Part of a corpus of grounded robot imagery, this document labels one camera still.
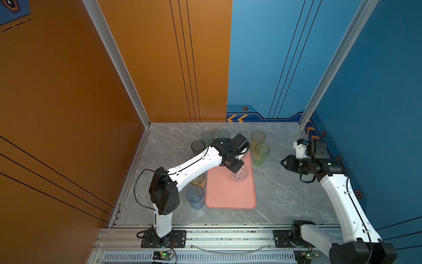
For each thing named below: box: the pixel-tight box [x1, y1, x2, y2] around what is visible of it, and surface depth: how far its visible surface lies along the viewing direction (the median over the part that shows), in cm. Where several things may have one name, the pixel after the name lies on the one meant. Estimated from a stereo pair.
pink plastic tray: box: [205, 151, 257, 210], surface depth 89 cm
